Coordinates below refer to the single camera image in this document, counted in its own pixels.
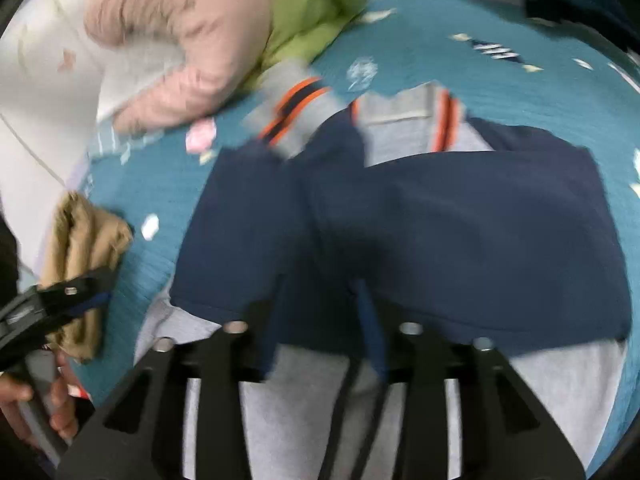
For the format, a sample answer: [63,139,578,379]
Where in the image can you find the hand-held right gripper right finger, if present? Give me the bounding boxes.
[350,280,587,480]

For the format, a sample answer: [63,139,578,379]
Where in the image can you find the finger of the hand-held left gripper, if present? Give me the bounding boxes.
[36,266,117,318]

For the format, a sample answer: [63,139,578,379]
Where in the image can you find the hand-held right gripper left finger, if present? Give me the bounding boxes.
[55,300,283,480]

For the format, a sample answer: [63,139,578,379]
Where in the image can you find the tan cloth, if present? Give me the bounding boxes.
[39,191,135,364]

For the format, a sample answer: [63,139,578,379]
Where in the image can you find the navy and grey jacket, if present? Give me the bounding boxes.
[134,57,632,480]

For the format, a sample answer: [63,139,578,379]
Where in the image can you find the person's left hand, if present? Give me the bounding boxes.
[0,350,81,453]

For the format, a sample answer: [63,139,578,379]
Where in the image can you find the white cloth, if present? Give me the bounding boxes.
[0,0,187,273]

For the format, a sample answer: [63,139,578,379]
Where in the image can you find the teal printed blanket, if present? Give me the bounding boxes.
[70,0,640,480]

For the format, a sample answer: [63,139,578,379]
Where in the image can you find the pink padded jacket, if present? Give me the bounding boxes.
[83,0,275,137]

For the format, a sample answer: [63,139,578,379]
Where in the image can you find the green garment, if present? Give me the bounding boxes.
[95,0,377,95]

